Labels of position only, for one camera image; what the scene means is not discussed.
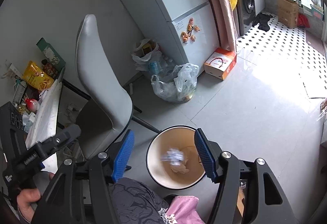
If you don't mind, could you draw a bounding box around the blue white wrapper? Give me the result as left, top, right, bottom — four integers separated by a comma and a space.
161, 148, 185, 166

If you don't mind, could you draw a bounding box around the beige round trash bin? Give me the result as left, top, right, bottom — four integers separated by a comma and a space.
146, 125, 205, 190

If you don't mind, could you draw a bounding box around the left hand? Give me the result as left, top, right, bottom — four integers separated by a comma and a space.
17, 172, 56, 224

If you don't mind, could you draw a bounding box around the black tablet stand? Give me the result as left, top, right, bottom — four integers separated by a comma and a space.
0, 101, 27, 161

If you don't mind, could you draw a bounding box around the grey dining chair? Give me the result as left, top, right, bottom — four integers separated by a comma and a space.
75, 15, 160, 160

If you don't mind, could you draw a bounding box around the white floral tablecloth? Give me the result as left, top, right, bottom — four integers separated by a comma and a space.
24, 80, 64, 175

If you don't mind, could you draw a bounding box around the clear plastic garbage bag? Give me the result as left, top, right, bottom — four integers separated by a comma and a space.
151, 63, 199, 103

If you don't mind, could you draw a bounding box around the red white bottle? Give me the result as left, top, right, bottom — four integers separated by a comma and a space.
25, 98, 40, 114

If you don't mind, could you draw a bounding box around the orange white cardboard box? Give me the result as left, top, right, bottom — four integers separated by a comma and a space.
204, 48, 237, 81

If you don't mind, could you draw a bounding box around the white bag with bottles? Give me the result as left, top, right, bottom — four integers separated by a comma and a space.
131, 38, 176, 78

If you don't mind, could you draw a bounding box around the yellow snack bag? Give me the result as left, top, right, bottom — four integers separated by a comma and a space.
23, 61, 54, 92

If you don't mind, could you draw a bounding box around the green tall box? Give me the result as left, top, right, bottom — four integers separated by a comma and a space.
37, 37, 66, 72

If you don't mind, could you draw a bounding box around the white refrigerator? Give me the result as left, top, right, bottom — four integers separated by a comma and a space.
121, 0, 219, 71

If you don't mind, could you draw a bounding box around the large brown carton box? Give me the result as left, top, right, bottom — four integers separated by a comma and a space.
278, 0, 299, 28

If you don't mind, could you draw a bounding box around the black wire basket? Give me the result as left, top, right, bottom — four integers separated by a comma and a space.
13, 79, 27, 105

